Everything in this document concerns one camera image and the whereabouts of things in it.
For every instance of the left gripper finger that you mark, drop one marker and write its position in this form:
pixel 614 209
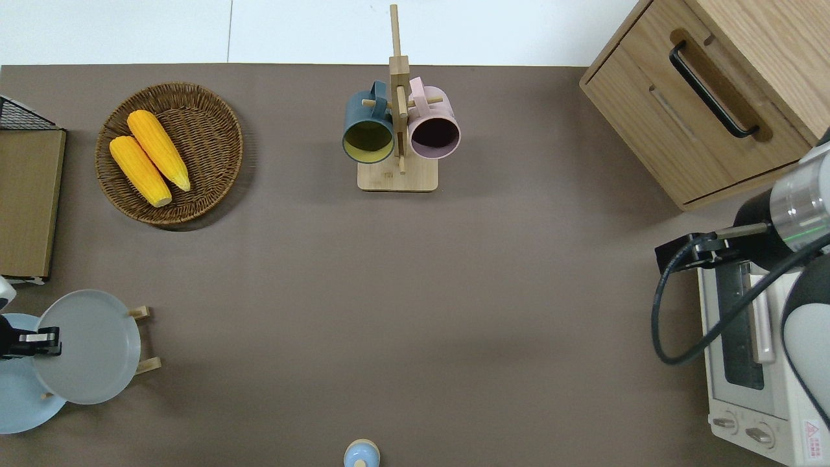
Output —
pixel 48 349

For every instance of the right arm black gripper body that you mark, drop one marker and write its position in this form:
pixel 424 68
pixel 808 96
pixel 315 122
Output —
pixel 694 253

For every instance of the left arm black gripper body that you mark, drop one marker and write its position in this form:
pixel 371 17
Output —
pixel 8 337

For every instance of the gray plate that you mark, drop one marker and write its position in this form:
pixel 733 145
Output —
pixel 91 363

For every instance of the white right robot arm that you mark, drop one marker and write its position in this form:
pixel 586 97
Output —
pixel 801 207

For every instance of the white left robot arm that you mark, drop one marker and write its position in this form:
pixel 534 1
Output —
pixel 5 293

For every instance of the light blue plate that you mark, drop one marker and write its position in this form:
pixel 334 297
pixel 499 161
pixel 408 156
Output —
pixel 19 402

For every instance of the wooden plate rack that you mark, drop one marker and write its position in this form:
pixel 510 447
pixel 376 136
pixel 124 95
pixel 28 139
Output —
pixel 148 366

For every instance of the wooden mug rack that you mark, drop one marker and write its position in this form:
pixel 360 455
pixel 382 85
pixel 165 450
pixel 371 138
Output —
pixel 397 178

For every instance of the wooden drawer cabinet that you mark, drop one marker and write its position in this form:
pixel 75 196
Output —
pixel 648 123

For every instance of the white toaster oven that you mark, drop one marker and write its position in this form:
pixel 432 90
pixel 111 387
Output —
pixel 729 395

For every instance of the white oven knob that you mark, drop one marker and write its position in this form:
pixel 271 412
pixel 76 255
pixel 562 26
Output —
pixel 725 425
pixel 760 436

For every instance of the yellow corn cob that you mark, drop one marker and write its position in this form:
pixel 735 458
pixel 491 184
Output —
pixel 159 149
pixel 139 172

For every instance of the brown wicker basket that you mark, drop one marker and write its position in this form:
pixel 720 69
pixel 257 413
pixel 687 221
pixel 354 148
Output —
pixel 201 110

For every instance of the pink mug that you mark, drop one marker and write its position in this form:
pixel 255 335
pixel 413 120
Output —
pixel 436 107

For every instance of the dark teal mug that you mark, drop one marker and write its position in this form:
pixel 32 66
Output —
pixel 366 110

